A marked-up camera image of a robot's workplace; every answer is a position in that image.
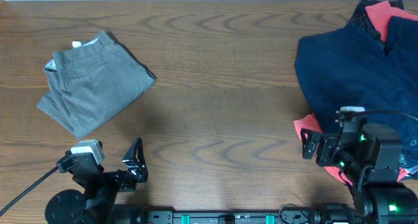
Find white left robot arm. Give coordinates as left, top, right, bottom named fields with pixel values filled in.
left=44, top=138, right=321, bottom=224

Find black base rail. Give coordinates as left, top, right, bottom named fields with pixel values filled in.
left=114, top=202, right=353, bottom=224

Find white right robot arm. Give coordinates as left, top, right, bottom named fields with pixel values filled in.
left=309, top=120, right=417, bottom=223

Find grey shorts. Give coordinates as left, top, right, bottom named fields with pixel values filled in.
left=37, top=31, right=156, bottom=139

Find pink red garment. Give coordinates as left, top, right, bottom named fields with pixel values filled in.
left=293, top=0, right=418, bottom=185

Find dark plaid garment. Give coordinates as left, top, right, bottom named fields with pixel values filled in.
left=349, top=0, right=404, bottom=46

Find dark navy shirt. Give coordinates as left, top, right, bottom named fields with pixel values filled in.
left=294, top=16, right=418, bottom=181

